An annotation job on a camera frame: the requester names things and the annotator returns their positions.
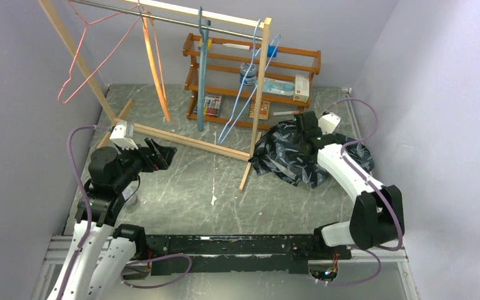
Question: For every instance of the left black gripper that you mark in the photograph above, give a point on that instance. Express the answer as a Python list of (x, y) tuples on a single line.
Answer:
[(164, 155)]

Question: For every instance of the dark patterned shorts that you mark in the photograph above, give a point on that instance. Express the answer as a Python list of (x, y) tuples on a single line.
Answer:
[(276, 153)]

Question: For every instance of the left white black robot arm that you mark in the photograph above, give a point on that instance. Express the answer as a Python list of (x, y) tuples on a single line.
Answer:
[(100, 247)]

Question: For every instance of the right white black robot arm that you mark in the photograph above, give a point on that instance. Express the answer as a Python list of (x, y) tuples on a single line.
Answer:
[(377, 215)]

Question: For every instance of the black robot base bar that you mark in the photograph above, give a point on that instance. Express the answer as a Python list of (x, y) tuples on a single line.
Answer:
[(174, 254)]

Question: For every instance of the orange plastic hanger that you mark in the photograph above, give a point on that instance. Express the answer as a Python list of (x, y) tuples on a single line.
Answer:
[(154, 59)]

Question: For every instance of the teal plastic hanger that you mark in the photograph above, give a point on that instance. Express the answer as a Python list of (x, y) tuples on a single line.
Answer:
[(202, 68)]

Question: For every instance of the small clear plastic cup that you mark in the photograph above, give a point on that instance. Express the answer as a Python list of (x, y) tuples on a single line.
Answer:
[(130, 196)]

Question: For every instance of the marker set box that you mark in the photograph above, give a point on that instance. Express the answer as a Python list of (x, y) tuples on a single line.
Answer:
[(212, 104)]

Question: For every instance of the brown wooden shelf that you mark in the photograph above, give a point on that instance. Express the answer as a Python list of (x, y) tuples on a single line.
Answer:
[(223, 63)]

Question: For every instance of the orange small book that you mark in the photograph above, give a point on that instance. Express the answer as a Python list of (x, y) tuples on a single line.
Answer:
[(263, 110)]

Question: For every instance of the yellow block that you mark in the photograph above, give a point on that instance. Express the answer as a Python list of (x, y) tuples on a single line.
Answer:
[(209, 44)]

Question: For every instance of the clear blue plastic pack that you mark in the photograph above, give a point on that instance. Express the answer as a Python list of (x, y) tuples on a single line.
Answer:
[(278, 87)]

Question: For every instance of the pink white marker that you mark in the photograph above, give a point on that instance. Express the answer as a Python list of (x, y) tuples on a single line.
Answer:
[(285, 113)]

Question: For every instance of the blue block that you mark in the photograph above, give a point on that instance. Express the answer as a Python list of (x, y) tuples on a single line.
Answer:
[(272, 51)]

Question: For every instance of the white red box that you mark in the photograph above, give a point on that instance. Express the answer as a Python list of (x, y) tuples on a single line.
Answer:
[(301, 88)]

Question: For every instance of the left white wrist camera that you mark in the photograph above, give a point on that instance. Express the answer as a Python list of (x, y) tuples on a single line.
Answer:
[(122, 135)]

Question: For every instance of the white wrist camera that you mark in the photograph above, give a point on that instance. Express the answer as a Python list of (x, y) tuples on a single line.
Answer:
[(122, 135), (329, 122)]

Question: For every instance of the pink wire hanger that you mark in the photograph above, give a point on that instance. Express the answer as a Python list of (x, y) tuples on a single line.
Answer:
[(83, 56)]

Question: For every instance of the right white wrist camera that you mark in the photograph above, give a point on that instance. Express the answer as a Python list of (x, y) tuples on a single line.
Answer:
[(329, 122)]

